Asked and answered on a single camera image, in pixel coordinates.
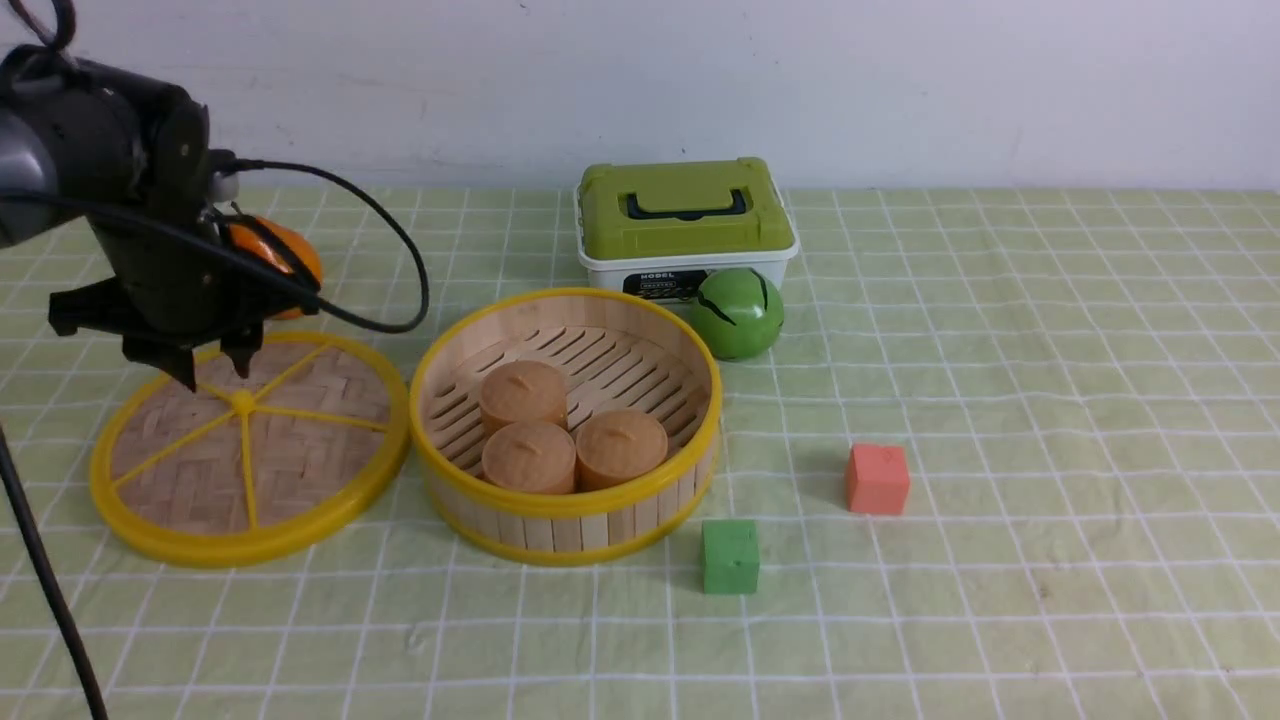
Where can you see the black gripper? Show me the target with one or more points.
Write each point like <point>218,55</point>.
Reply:
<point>147,178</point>

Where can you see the yellow-rimmed woven bamboo steamer lid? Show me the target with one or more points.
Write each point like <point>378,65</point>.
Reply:
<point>243,470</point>

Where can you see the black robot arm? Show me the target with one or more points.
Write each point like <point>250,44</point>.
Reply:
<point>34,77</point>

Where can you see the bamboo steamer basket yellow rim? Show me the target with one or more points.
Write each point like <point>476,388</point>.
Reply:
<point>614,351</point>

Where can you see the orange plastic pear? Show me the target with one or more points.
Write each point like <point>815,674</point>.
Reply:
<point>278,247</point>

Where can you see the top tan steamed bun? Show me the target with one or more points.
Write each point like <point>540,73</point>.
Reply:
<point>524,390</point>

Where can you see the front-left tan steamed bun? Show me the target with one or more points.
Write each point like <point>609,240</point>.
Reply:
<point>531,457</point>

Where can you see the front-right tan steamed bun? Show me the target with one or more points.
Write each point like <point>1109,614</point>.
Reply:
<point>617,446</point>

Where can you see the green-lidded white storage box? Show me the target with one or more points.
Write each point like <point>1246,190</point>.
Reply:
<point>656,231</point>

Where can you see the green ball with black cracks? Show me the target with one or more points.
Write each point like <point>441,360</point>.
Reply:
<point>738,314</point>

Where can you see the green foam cube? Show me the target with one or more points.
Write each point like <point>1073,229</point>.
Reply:
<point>730,557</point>

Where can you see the red foam cube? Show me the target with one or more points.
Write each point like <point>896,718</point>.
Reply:
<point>877,480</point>

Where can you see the green checkered tablecloth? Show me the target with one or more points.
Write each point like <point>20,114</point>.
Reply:
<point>1086,387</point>

